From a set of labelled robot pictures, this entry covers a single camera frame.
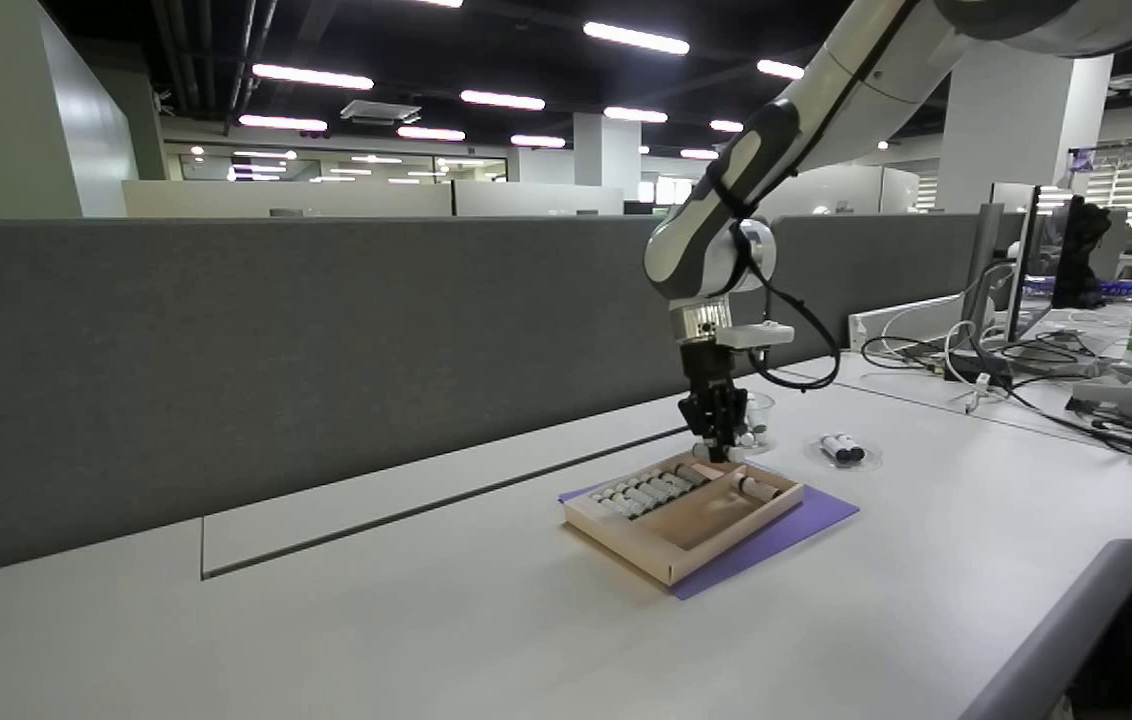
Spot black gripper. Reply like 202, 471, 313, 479
670, 338, 752, 467

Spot light wooden tray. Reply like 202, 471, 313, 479
558, 445, 807, 592

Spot purple mat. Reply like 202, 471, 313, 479
557, 477, 865, 604

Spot white box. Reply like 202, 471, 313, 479
845, 293, 970, 357

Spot silver monitor stand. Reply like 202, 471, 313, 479
961, 179, 1048, 354

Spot grey desk partition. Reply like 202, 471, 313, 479
0, 213, 994, 590

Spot long ceiling light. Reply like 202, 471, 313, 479
249, 61, 380, 98
457, 84, 550, 116
580, 18, 696, 61
235, 111, 331, 138

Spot white office partition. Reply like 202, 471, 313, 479
119, 178, 629, 223

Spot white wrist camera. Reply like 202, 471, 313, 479
729, 316, 801, 354

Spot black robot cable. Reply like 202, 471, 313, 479
718, 213, 847, 398

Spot tangled desk cables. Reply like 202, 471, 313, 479
856, 314, 1129, 416

